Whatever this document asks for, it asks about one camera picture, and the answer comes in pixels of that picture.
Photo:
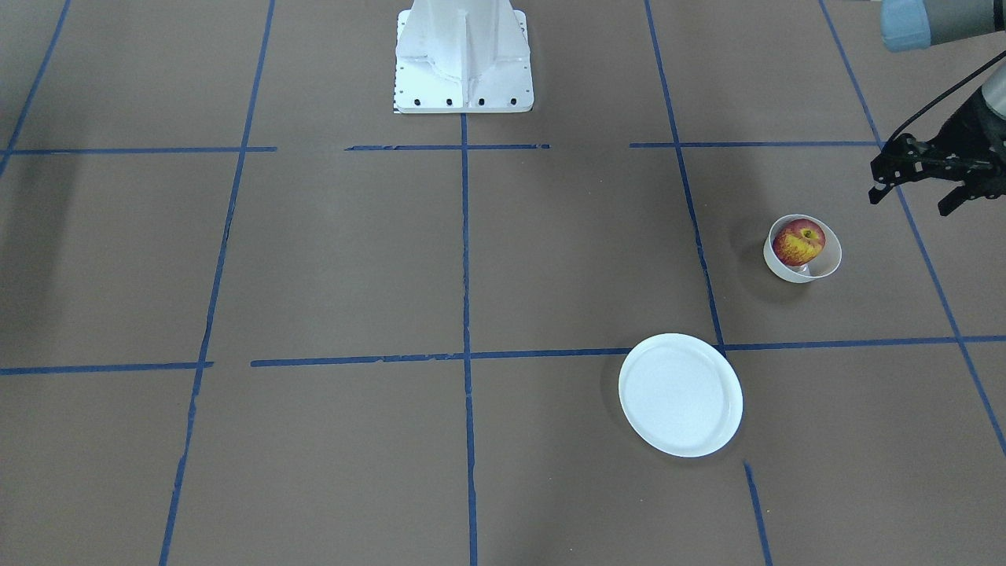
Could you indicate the white round plate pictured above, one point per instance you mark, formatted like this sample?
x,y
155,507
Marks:
x,y
680,395

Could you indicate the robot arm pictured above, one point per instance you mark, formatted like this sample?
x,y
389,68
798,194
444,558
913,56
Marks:
x,y
915,25

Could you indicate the red yellow apple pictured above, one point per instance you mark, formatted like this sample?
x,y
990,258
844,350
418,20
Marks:
x,y
799,242

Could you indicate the white bowl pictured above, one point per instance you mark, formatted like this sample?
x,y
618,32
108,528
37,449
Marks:
x,y
824,265

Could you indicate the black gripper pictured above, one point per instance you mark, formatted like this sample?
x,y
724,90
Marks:
x,y
977,128

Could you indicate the brown paper table cover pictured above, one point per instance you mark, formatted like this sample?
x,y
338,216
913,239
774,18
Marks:
x,y
251,316

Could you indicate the white camera mast base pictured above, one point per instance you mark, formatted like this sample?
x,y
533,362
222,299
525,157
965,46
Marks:
x,y
462,56

